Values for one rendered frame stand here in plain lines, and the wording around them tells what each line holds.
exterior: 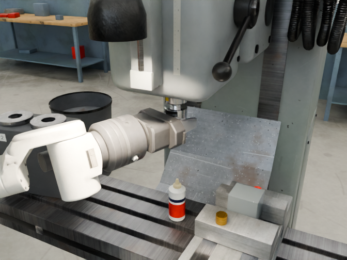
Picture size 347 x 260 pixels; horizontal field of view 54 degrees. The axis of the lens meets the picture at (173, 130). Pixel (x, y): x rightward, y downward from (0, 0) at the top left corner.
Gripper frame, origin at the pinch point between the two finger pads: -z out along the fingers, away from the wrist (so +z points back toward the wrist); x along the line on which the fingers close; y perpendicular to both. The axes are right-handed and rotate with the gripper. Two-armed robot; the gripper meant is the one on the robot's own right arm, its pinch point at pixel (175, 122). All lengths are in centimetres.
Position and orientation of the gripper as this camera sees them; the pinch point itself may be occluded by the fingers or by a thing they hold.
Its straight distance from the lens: 70.2
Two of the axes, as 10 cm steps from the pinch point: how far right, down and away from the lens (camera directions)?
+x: -6.8, -3.0, 6.7
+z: -7.3, 2.7, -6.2
